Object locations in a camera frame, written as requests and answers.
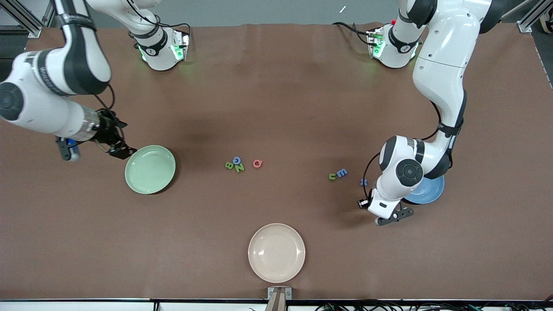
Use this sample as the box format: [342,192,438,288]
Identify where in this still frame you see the left arm base connector panel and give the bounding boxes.
[367,27,386,59]

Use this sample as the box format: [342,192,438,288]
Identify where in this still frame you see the right arm base connector panel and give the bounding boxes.
[172,34,190,61]

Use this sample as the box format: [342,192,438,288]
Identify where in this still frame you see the light green plate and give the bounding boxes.
[125,145,176,194]

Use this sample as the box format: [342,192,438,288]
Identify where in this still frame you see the blue plate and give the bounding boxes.
[404,175,445,205]

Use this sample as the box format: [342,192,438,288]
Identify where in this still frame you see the beige plate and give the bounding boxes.
[248,223,306,283]

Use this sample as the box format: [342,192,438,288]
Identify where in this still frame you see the brown table mat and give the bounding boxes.
[0,22,553,301]

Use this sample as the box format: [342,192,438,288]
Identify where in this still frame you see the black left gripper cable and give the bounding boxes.
[362,100,442,203]

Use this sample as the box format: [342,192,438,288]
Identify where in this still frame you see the tangled black cables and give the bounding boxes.
[248,298,553,311]

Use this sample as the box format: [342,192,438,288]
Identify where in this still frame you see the aluminium frame profile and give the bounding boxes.
[0,0,59,37]
[516,0,553,33]

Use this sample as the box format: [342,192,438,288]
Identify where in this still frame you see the black right arm base cable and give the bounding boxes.
[130,0,192,37]

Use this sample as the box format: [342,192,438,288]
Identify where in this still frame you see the black arm base cable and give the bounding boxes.
[130,0,192,37]
[332,22,376,46]

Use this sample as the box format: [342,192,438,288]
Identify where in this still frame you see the grey metal camera bracket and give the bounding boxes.
[267,286,292,311]

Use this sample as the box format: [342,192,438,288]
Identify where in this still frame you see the white table edge rail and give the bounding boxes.
[0,299,553,311]

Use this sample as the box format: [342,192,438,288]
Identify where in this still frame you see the black left arm base cable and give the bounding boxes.
[332,22,376,46]

